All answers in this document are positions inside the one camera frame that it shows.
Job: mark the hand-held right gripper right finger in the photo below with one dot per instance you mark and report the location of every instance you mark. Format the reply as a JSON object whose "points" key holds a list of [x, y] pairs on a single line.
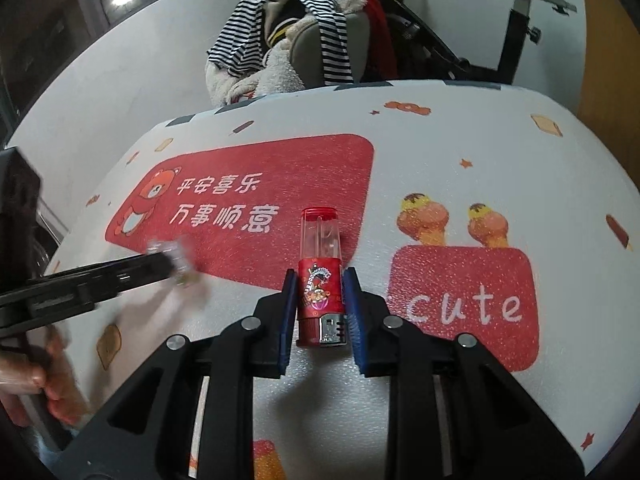
{"points": [[352, 320]]}

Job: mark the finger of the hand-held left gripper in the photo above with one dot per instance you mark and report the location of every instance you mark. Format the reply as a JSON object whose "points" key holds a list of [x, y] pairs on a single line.
{"points": [[125, 270]]}

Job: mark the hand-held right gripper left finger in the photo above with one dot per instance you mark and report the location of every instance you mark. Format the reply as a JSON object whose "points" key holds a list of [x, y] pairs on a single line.
{"points": [[287, 320]]}

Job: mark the red lighter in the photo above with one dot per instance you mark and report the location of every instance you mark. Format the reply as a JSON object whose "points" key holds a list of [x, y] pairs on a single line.
{"points": [[320, 285]]}

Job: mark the small clear plastic piece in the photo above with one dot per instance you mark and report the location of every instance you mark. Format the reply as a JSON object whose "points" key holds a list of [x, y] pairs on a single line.
{"points": [[177, 255]]}

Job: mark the person's left hand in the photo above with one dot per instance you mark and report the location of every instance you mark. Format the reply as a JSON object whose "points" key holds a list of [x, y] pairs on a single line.
{"points": [[25, 380]]}

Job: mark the dark window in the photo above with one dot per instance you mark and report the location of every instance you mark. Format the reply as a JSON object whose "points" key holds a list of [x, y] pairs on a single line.
{"points": [[60, 20]]}

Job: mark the red garment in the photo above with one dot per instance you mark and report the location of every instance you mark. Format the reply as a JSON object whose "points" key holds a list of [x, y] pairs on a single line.
{"points": [[380, 35]]}

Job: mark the dark jacket yellow striped cuff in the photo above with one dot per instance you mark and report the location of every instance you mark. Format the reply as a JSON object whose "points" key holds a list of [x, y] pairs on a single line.
{"points": [[280, 22]]}

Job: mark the black exercise bike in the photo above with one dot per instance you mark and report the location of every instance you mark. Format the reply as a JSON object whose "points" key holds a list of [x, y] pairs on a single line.
{"points": [[515, 35]]}

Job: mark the wooden door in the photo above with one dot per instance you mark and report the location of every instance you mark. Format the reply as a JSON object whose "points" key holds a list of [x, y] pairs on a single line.
{"points": [[612, 60]]}

